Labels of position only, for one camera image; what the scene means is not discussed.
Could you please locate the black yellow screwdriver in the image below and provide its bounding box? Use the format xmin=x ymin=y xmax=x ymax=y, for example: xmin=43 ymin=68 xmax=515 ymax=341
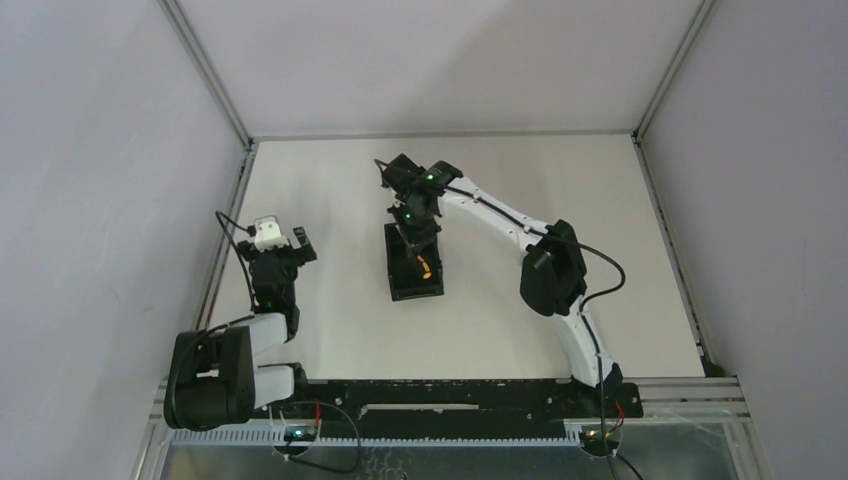
xmin=416 ymin=255 xmax=432 ymax=280

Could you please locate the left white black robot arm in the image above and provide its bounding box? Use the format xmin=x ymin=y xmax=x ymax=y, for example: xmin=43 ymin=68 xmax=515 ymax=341
xmin=163 ymin=219 xmax=317 ymax=431

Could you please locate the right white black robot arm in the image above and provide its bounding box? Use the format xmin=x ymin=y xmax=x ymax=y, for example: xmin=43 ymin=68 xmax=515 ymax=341
xmin=375 ymin=154 xmax=626 ymax=416

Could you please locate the black plastic bin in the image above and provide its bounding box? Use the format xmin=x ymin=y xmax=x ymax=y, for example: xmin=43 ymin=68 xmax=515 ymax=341
xmin=384 ymin=223 xmax=444 ymax=302

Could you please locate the left green circuit board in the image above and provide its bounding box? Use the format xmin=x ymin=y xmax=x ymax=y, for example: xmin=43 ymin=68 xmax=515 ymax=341
xmin=283 ymin=426 xmax=318 ymax=443

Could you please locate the green circuit board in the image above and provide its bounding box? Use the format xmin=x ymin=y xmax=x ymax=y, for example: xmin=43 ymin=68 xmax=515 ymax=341
xmin=579 ymin=429 xmax=613 ymax=443
xmin=283 ymin=426 xmax=318 ymax=443

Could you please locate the right green circuit board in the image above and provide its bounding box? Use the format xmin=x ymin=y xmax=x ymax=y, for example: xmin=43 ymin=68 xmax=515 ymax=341
xmin=579 ymin=429 xmax=613 ymax=443

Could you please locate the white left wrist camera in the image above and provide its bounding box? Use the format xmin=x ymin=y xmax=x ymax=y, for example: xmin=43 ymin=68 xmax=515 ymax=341
xmin=253 ymin=215 xmax=289 ymax=252

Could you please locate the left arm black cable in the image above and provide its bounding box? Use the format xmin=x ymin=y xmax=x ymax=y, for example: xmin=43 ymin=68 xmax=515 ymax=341
xmin=214 ymin=210 xmax=258 ymax=313

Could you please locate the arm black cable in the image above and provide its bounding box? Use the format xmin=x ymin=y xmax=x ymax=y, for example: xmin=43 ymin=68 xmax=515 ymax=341
xmin=374 ymin=158 xmax=644 ymax=480
xmin=214 ymin=210 xmax=258 ymax=313

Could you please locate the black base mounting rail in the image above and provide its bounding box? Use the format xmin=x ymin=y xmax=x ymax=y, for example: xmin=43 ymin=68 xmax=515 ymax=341
xmin=277 ymin=378 xmax=644 ymax=439

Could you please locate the white slotted cable duct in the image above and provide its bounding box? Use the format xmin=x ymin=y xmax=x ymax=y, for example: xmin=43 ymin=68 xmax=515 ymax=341
xmin=171 ymin=424 xmax=582 ymax=447

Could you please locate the aluminium frame profile left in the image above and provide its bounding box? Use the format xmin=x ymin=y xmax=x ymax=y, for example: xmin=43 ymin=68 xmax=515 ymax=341
xmin=129 ymin=138 xmax=258 ymax=479

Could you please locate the aluminium frame profile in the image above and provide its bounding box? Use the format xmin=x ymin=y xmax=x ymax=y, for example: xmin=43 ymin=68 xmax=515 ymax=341
xmin=129 ymin=138 xmax=258 ymax=479
xmin=631 ymin=133 xmax=726 ymax=378

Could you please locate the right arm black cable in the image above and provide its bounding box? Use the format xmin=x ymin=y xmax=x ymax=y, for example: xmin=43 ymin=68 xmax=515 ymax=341
xmin=374 ymin=158 xmax=644 ymax=480

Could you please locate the aluminium frame profile right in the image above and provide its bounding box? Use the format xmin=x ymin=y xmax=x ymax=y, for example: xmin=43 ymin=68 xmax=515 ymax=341
xmin=631 ymin=133 xmax=726 ymax=378

